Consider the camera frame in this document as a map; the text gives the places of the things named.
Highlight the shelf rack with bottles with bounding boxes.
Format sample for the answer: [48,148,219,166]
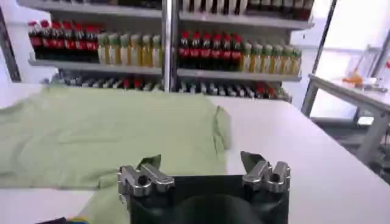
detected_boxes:
[16,0,315,103]

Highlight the orange object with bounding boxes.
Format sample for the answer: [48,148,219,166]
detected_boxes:
[342,70,364,86]

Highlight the light green shirt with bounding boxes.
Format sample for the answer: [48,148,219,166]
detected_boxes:
[0,86,233,224]

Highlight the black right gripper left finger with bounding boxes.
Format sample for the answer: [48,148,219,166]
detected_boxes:
[117,154,176,198]

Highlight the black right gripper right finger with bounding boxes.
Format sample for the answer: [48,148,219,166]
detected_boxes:
[240,150,291,194]

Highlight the dark blue yellow object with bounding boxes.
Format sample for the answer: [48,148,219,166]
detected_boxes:
[35,216,90,224]

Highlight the dark vertical frame bar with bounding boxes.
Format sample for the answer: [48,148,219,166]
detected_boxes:
[0,7,22,83]

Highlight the grey metal side table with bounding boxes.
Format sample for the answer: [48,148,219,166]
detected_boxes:
[300,74,390,167]

